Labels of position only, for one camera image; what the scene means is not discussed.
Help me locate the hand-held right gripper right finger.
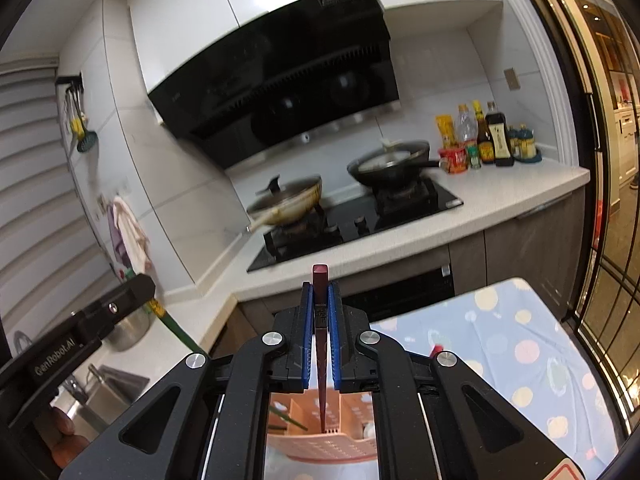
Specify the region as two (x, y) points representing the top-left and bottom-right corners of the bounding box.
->
(327, 281), (588, 480)

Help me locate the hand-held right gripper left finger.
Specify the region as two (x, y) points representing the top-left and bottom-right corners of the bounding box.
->
(59, 281), (315, 480)

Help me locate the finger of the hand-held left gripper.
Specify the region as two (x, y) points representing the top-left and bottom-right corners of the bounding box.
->
(70, 274), (157, 347)

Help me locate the red chopstick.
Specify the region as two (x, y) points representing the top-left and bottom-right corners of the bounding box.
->
(311, 264), (331, 433)

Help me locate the green chopstick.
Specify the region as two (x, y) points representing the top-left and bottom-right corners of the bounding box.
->
(149, 300), (198, 353)
(269, 405), (310, 432)

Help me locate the pink perforated utensil holder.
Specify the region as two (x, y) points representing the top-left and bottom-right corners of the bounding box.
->
(265, 387), (381, 463)

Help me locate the person's left hand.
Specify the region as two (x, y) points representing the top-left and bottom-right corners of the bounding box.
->
(50, 406), (92, 470)

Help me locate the stainless steel bowl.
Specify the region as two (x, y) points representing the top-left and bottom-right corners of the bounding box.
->
(102, 305), (153, 352)

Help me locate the chrome kitchen faucet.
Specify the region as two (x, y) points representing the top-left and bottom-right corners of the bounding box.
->
(59, 375), (91, 406)

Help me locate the purple hanging cloth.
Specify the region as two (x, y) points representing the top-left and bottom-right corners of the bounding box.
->
(109, 205), (128, 266)

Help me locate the white hanging cloth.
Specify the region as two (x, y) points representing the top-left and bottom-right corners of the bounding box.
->
(111, 196), (152, 271)

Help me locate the stainless steel sink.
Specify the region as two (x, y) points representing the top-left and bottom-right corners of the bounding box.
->
(65, 364), (151, 428)

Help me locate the black built-in appliance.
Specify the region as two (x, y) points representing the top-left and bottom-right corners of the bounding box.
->
(345, 260), (456, 323)

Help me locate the white speckled countertop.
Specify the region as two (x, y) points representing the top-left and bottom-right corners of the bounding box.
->
(100, 157), (591, 356)

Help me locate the beige wok with glass lid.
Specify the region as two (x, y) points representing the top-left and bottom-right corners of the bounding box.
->
(245, 175), (323, 233)

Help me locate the white window blind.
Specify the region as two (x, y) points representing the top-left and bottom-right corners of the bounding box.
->
(0, 57), (118, 351)

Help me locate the black gas stove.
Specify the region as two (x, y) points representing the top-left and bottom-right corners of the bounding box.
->
(246, 180), (465, 275)

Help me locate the black frying pan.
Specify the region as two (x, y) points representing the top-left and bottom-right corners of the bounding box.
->
(346, 140), (443, 188)

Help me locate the blue dotted tablecloth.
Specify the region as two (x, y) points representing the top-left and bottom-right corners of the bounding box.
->
(265, 276), (633, 480)

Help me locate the dark wood base cabinet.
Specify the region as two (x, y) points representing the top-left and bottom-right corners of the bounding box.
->
(205, 187), (588, 361)

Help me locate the red food cup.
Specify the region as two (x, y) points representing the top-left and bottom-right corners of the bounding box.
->
(438, 145), (470, 176)

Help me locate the yellow seasoning packet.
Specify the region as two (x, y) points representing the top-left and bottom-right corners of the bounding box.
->
(435, 115), (457, 150)

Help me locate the brown bottle with yellow cap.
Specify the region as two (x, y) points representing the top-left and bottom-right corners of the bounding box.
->
(472, 101), (496, 165)

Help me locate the clear plastic bottle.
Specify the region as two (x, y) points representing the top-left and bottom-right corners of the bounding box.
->
(456, 104), (478, 143)

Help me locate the black range hood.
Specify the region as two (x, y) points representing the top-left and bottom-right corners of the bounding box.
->
(146, 0), (402, 171)

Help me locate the dark soy sauce bottle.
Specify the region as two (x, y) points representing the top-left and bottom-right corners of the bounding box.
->
(485, 101), (515, 168)

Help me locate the blue seasoning jar set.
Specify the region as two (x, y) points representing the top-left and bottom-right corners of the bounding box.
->
(507, 124), (543, 165)

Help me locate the glass sliding door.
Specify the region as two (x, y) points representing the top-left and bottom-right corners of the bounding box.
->
(520, 0), (640, 441)

